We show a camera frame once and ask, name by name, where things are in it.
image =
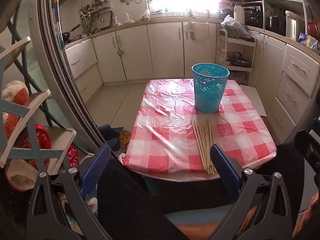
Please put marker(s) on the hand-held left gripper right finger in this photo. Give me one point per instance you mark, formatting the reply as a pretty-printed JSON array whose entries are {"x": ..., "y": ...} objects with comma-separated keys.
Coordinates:
[{"x": 224, "y": 166}]

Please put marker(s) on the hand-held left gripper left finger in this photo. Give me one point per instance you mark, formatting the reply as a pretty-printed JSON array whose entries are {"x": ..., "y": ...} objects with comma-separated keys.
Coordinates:
[{"x": 96, "y": 166}]

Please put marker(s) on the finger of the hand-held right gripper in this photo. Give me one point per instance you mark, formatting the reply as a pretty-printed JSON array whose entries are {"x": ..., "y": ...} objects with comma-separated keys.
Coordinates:
[
  {"x": 308, "y": 146},
  {"x": 316, "y": 124}
]

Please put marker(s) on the bundle of wooden chopsticks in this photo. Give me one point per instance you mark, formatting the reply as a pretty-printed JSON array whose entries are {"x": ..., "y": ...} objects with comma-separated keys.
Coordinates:
[{"x": 202, "y": 142}]

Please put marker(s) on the teal perforated plastic basket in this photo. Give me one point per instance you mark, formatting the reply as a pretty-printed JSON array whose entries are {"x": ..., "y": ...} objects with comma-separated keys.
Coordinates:
[{"x": 210, "y": 95}]

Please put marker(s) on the person's right hand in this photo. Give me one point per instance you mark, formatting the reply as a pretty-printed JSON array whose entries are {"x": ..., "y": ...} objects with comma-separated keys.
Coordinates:
[{"x": 311, "y": 210}]

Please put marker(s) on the red patterned plush slipper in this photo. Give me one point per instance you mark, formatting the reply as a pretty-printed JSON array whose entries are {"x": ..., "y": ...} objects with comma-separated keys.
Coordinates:
[
  {"x": 41, "y": 140},
  {"x": 72, "y": 155}
]

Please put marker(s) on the dark blue slipper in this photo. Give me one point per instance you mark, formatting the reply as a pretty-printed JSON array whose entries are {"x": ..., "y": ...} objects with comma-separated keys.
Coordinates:
[{"x": 110, "y": 136}]

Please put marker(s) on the yellow patterned slipper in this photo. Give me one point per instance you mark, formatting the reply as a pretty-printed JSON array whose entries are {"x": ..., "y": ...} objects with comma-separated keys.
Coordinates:
[{"x": 125, "y": 140}]

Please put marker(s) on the cream three-drawer base cabinet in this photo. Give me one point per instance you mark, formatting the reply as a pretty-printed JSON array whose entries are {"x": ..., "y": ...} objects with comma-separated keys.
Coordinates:
[{"x": 295, "y": 87}]

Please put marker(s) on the pink checkered plastic tablecloth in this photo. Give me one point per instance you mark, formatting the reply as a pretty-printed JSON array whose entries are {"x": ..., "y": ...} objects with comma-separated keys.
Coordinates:
[{"x": 170, "y": 130}]

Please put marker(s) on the white flat board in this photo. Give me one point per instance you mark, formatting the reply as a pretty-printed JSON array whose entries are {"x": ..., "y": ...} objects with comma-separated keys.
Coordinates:
[{"x": 253, "y": 100}]

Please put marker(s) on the cream tall-door base cabinet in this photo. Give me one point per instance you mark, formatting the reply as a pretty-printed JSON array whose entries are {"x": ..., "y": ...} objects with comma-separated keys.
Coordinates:
[{"x": 271, "y": 60}]

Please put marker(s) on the beige fluffy slipper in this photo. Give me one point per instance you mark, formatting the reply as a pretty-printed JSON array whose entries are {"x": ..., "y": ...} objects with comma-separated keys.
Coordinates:
[{"x": 17, "y": 177}]

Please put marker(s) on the white blue folding shelf rack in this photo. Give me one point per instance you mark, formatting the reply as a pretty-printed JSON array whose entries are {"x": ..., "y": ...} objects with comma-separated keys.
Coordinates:
[{"x": 32, "y": 110}]

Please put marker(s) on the blue cardboard box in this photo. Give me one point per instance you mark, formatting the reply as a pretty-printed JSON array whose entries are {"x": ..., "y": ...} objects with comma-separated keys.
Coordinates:
[{"x": 303, "y": 39}]

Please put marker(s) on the cream two-drawer base cabinet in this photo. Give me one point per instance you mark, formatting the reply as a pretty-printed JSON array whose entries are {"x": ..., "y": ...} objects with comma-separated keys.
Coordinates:
[{"x": 82, "y": 75}]

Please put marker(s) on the red pan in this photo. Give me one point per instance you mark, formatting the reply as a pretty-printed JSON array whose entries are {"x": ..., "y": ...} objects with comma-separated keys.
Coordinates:
[{"x": 313, "y": 28}]

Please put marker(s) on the dark cooking pot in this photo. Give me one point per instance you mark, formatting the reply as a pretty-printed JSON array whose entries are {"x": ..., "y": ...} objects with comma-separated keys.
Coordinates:
[{"x": 237, "y": 61}]

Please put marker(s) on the white electric kettle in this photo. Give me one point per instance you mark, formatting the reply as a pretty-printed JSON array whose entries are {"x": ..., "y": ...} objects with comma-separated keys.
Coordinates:
[{"x": 292, "y": 25}]

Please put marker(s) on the white trolley shelf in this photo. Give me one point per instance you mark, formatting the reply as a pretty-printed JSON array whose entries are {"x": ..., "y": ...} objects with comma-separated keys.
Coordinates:
[{"x": 247, "y": 45}]

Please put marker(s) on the black round cooker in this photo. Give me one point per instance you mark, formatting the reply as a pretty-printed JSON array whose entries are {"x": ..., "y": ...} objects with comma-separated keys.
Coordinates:
[{"x": 275, "y": 25}]

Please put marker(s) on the red white plush slipper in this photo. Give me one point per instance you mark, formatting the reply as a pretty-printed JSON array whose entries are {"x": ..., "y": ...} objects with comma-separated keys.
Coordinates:
[{"x": 15, "y": 95}]

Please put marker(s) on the black countertop oven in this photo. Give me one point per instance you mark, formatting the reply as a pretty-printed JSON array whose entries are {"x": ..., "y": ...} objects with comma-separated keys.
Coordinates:
[{"x": 252, "y": 15}]

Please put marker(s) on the white counter shelf rack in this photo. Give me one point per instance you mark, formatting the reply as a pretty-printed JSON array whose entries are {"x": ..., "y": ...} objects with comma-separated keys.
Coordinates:
[{"x": 282, "y": 2}]

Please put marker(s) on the plastic bag of vegetables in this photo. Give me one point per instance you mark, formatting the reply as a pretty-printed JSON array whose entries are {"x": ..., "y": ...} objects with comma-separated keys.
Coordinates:
[{"x": 233, "y": 26}]

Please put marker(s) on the cream door base cabinets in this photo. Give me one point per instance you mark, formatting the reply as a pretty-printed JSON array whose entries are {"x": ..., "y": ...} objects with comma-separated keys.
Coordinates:
[{"x": 160, "y": 50}]

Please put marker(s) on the white thermos jug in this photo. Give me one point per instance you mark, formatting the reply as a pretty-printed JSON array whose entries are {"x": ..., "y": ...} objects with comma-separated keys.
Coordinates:
[{"x": 239, "y": 13}]

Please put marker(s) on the black frying pan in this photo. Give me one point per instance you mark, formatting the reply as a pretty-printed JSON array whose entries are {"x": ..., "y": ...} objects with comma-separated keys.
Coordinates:
[{"x": 68, "y": 34}]

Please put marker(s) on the white hanging bag holder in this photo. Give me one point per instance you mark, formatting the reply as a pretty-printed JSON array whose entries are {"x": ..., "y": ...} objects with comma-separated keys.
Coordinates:
[{"x": 198, "y": 31}]

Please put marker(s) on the clear plastic bag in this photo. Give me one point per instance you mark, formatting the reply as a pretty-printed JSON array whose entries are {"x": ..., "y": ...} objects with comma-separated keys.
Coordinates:
[
  {"x": 116, "y": 20},
  {"x": 129, "y": 18},
  {"x": 145, "y": 16}
]

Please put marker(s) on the pink container stack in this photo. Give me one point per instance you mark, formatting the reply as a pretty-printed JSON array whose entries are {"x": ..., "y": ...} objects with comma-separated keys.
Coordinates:
[{"x": 225, "y": 7}]

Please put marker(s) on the green dish cloth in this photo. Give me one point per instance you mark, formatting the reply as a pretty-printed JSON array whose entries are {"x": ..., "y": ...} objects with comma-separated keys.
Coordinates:
[{"x": 191, "y": 15}]

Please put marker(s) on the wall utensil rack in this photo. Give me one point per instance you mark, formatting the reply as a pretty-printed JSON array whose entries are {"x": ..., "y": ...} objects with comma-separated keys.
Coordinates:
[{"x": 93, "y": 11}]

